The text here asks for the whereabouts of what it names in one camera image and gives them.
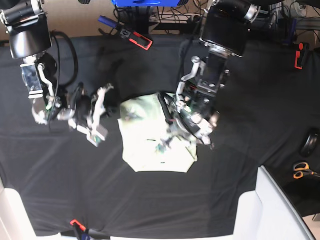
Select blue handle tool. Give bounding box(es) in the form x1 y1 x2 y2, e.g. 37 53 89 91
98 15 118 29

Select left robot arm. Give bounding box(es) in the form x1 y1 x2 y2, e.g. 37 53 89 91
156 0 261 153

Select red black clamp right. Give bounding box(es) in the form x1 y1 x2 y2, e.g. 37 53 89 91
294 42 304 70

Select red black clamp top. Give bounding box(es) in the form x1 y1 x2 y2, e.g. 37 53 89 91
120 28 153 51

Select black table cloth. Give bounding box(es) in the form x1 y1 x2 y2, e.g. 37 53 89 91
0 41 320 239

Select red clamp bottom edge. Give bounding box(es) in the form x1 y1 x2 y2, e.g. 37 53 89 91
70 219 87 232

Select black round tape roll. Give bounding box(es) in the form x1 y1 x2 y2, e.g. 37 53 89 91
300 134 320 158

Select blue cylinder right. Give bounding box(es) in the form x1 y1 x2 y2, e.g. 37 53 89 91
283 18 297 45

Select orange handled scissors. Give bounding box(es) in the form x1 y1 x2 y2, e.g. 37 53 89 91
293 161 320 180

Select red black clamp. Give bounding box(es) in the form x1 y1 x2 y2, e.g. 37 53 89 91
294 42 304 70
120 28 153 51

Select light green T-shirt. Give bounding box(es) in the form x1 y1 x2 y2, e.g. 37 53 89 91
118 94 198 173

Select blue plastic box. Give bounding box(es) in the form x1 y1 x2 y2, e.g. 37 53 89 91
111 0 180 7

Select white power strip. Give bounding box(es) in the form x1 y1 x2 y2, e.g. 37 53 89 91
149 12 201 24

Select white table block left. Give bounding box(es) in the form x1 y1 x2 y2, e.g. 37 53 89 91
0 180 37 240

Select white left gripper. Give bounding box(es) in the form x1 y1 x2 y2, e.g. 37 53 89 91
156 125 215 153

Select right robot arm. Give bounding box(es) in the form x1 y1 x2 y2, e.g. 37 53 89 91
0 0 114 147

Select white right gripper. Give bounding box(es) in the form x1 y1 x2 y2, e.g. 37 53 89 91
67 83 114 147

